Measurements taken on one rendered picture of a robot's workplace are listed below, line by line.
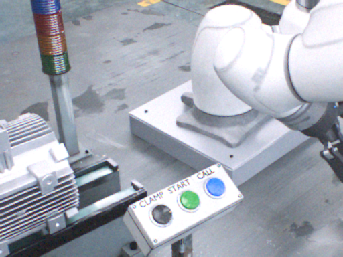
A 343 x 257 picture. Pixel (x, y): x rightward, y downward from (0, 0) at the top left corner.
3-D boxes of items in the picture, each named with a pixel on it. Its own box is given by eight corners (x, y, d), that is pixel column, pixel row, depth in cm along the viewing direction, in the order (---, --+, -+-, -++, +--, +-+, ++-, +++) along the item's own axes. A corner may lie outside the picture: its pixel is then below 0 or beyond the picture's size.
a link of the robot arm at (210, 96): (191, 83, 144) (187, -2, 131) (264, 80, 144) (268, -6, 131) (192, 118, 131) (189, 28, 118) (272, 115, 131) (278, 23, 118)
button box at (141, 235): (145, 259, 84) (154, 246, 80) (120, 218, 86) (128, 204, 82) (233, 211, 93) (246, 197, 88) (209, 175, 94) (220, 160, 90)
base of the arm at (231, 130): (204, 88, 153) (204, 69, 150) (277, 114, 142) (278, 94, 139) (161, 119, 142) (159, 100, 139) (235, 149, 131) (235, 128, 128)
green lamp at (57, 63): (50, 77, 124) (47, 58, 122) (37, 67, 128) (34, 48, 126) (75, 69, 127) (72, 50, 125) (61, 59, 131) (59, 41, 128)
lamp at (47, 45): (47, 58, 122) (43, 38, 119) (34, 48, 126) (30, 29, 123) (72, 50, 125) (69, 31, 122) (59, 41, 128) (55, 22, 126)
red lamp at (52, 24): (43, 38, 119) (39, 17, 116) (30, 29, 123) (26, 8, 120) (69, 31, 122) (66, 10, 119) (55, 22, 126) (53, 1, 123)
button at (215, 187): (210, 203, 87) (214, 197, 86) (199, 187, 88) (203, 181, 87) (225, 195, 89) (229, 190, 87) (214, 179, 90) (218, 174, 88)
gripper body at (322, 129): (286, 96, 102) (315, 118, 108) (289, 137, 98) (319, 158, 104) (323, 79, 97) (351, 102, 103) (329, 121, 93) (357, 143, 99)
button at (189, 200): (184, 216, 85) (187, 211, 83) (173, 199, 86) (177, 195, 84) (199, 208, 86) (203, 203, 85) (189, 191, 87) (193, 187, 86)
